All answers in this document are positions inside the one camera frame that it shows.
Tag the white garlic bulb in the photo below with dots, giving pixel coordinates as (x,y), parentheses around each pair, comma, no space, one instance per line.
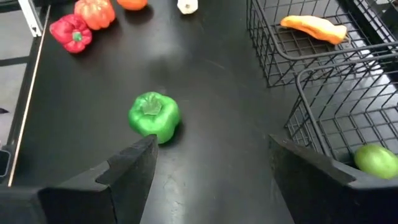
(187,6)

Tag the yellow orange chili pepper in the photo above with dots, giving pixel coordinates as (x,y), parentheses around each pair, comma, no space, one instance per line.
(314,28)

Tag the black metal table frame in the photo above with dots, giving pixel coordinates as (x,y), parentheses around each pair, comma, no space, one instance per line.
(23,93)

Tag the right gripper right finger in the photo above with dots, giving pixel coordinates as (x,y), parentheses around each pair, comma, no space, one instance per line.
(329,199)

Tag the small orange pumpkin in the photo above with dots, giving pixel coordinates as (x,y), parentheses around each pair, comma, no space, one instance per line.
(94,14)

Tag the white metal bar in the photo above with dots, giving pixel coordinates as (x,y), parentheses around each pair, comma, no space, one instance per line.
(31,17)

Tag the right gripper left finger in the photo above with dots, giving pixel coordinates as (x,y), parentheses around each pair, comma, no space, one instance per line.
(93,199)

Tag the small green lime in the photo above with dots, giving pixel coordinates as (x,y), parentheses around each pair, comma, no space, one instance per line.
(376,161)

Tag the round orange fruit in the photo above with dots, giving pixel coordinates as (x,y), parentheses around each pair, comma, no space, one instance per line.
(132,4)

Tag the red bell pepper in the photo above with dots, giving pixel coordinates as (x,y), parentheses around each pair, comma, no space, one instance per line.
(71,34)

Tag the green bell pepper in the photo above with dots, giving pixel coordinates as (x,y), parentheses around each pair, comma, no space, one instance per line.
(154,116)

